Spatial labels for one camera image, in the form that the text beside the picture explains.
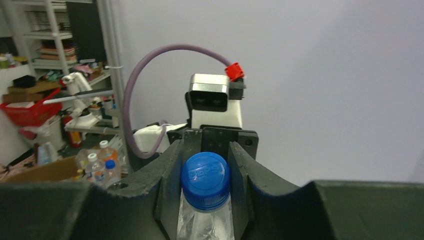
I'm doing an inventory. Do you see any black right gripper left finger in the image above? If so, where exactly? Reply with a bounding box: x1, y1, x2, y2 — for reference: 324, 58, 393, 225
0, 182, 159, 240

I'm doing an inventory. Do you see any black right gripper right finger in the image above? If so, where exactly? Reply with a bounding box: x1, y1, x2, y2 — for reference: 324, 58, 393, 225
245, 181, 424, 240

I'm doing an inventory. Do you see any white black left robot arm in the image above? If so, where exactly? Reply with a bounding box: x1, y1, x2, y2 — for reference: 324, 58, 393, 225
111, 124, 297, 240

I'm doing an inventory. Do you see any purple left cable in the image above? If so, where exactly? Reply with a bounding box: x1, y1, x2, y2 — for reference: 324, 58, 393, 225
122, 43, 233, 160

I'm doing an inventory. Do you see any metal storage shelf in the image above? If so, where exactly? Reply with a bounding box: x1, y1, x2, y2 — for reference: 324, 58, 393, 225
0, 0, 132, 173

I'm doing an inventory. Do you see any Pepsi bottle blue label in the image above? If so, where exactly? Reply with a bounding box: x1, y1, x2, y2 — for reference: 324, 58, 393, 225
176, 152, 235, 240

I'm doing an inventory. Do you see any blue Pepsi bottle cap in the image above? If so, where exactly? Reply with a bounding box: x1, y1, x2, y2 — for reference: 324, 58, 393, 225
180, 152, 231, 211

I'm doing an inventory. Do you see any cardboard box with bottles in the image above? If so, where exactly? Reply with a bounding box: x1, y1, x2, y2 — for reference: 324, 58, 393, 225
1, 145, 101, 183

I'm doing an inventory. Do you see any red plastic basket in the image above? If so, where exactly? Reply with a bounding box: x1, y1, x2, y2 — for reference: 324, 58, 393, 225
0, 88, 63, 127

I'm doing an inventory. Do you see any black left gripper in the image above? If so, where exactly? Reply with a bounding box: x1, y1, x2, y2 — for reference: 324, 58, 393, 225
107, 126, 299, 240

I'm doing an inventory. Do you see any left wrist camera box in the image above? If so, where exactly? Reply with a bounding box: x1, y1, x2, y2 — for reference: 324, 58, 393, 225
186, 73, 246, 129

